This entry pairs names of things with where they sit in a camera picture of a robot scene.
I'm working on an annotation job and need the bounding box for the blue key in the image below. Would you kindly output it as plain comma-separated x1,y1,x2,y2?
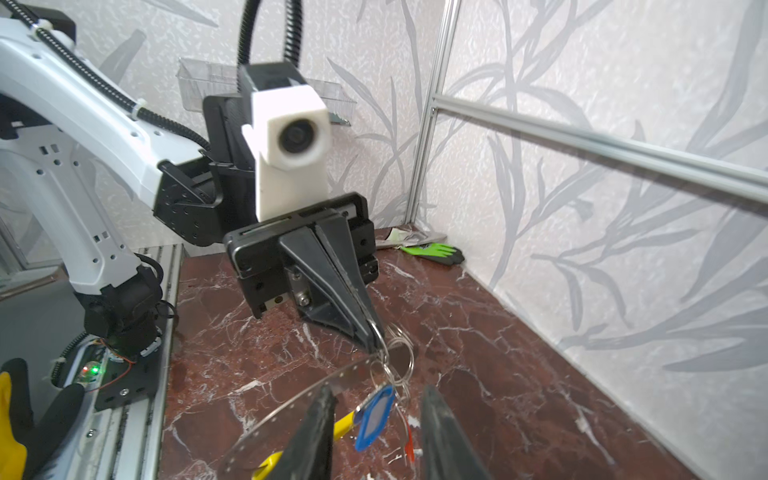
353,384,396,452

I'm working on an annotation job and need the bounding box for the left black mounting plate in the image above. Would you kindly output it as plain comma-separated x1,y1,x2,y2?
50,332,169,413

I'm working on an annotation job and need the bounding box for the grey work glove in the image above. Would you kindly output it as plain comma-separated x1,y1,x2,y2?
376,226,447,250

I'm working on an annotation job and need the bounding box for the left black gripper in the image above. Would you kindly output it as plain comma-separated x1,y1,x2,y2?
224,192,386,353

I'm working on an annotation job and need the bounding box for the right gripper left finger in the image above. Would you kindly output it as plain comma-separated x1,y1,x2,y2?
267,386,337,479

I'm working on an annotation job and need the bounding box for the keyring with yellow tag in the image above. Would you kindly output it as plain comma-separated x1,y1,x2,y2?
217,324,416,479

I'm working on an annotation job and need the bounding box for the clear plastic wall tray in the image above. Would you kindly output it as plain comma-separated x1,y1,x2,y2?
175,56,358,127

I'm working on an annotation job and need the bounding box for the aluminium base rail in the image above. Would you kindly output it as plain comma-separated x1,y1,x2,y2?
36,244,184,479

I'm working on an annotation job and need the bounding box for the green black work glove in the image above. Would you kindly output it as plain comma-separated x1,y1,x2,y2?
399,243,465,266

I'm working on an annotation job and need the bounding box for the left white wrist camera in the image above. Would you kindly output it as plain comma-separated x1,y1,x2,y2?
238,62,332,222

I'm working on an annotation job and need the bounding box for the yellow black glove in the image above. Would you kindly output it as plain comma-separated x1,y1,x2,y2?
1,358,85,479

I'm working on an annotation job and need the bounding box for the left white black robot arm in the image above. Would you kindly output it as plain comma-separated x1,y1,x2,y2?
1,1,386,361

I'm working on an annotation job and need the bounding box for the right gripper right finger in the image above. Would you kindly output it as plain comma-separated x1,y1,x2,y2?
420,385,492,480

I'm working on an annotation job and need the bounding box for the red key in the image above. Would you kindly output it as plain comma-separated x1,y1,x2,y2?
403,416,415,465

